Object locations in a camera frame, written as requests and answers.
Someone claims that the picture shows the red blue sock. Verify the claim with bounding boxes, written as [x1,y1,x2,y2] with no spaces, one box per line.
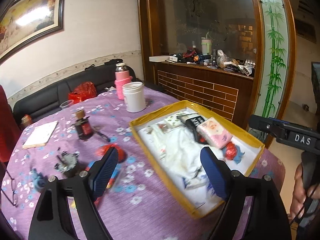
[222,142,245,164]

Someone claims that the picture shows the pink tissue pack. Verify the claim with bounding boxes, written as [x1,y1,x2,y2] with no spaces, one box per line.
[196,117,233,148]

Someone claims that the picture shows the person's right hand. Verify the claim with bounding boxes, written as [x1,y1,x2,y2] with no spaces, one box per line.
[290,164,320,218]

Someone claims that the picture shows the blue small sock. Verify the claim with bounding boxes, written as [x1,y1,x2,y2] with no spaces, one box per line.
[31,168,48,192]

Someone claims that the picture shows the eyeglasses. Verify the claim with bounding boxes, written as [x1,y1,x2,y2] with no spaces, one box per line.
[1,162,18,207]

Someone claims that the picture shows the black small gadget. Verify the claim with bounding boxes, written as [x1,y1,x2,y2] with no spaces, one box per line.
[54,147,81,178]

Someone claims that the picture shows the bamboo print glass panel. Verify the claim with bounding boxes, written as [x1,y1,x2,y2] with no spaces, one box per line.
[249,0,291,140]

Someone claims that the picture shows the purple floral tablecloth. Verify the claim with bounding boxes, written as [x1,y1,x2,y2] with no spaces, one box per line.
[0,86,286,240]

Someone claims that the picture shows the blue white tissue pack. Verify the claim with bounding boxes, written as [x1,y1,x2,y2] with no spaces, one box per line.
[182,172,217,198]

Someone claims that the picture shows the red crumpled plastic bag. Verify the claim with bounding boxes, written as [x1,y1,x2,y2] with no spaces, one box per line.
[95,144,127,163]

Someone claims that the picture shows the white notepad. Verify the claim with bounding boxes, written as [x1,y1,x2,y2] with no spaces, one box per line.
[22,121,58,149]

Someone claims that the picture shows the dark ink bottle with cork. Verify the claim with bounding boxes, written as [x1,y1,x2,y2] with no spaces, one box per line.
[74,109,94,140]

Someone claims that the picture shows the person in red clothes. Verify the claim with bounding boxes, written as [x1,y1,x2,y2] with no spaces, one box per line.
[0,86,21,163]

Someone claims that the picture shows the black pen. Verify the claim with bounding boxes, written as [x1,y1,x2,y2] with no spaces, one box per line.
[94,129,110,142]

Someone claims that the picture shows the brown small jar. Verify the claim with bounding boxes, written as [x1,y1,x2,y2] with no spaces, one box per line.
[21,114,33,130]

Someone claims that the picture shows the white cloth in box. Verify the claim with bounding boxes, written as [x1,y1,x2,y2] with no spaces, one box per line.
[139,123,208,181]

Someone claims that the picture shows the black snack packet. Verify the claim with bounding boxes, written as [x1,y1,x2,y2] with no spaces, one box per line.
[177,113,207,144]

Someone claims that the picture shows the clear plastic cup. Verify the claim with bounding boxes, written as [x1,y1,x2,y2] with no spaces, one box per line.
[60,100,74,109]

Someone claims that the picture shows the wooden brick-pattern cabinet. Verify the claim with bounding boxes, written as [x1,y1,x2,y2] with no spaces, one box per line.
[135,0,297,148]

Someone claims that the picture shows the black leather sofa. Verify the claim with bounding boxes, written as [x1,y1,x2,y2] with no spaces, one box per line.
[13,59,123,125]

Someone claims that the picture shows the yellow shallow cardboard box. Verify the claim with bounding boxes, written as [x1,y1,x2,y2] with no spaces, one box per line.
[130,100,265,219]

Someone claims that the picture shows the white green leaf tissue pack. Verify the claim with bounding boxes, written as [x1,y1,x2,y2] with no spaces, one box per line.
[164,115,184,128]

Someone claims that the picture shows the red plastic bag on sofa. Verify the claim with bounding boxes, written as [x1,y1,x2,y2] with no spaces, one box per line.
[68,81,97,104]

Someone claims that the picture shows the white green tumbler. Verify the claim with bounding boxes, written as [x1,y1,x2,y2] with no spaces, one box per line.
[201,32,212,55]

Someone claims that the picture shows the white plastic sachet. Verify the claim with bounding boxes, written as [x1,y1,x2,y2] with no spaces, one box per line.
[146,122,169,160]

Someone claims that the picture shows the white plastic jar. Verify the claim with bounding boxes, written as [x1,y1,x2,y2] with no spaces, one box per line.
[123,82,146,113]

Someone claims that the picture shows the pink thermos bottle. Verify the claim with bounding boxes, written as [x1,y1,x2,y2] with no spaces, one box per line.
[114,62,132,100]

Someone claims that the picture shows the white flat box on cabinet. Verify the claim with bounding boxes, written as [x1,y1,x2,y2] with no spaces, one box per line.
[149,55,177,62]

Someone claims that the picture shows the framed painting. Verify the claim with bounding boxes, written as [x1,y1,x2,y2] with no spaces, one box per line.
[1,0,64,62]

